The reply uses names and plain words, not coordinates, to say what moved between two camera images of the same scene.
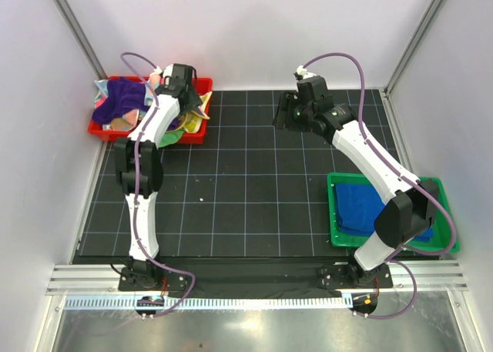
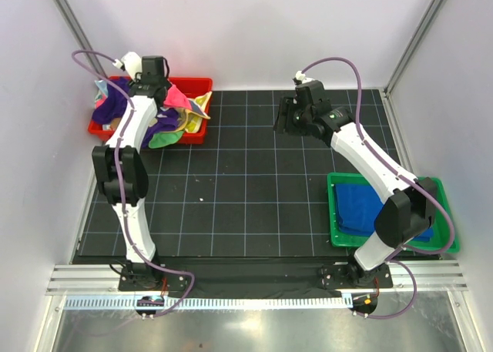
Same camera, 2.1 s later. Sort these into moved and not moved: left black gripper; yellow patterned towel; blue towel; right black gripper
Moved: left black gripper
Not moved: blue towel; right black gripper; yellow patterned towel
